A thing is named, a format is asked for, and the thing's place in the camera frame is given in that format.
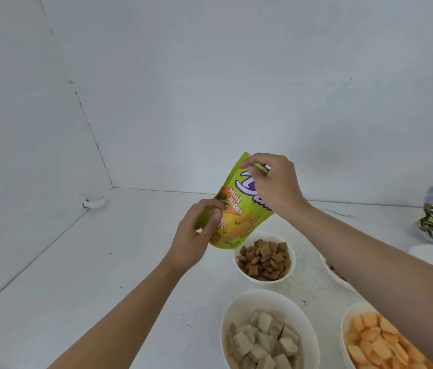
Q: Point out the green snack bag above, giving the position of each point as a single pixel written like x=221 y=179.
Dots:
x=239 y=219

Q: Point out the pile of colourful round candies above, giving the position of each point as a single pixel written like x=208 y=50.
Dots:
x=337 y=272

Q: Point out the pile of orange wafer cubes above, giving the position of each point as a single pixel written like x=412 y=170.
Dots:
x=374 y=342

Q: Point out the person's right forearm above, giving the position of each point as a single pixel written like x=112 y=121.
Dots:
x=385 y=272

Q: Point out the pile of brown pillow snacks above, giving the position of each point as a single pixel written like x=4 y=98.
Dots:
x=264 y=259

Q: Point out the person's left forearm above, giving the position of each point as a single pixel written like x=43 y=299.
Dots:
x=116 y=326

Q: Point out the pile of beige wafer cubes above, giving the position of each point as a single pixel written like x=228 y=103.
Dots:
x=264 y=342

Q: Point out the person's left hand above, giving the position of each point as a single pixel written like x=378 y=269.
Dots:
x=187 y=245

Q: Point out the person's right hand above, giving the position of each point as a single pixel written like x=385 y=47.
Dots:
x=282 y=188

